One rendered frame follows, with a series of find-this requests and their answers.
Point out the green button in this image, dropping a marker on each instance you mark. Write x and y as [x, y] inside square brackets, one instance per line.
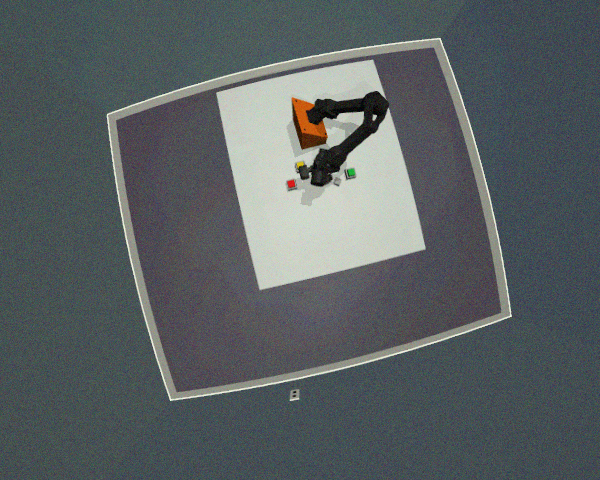
[350, 173]

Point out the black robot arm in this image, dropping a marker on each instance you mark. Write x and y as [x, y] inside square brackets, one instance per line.
[372, 104]

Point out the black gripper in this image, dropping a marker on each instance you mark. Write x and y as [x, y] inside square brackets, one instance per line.
[304, 171]

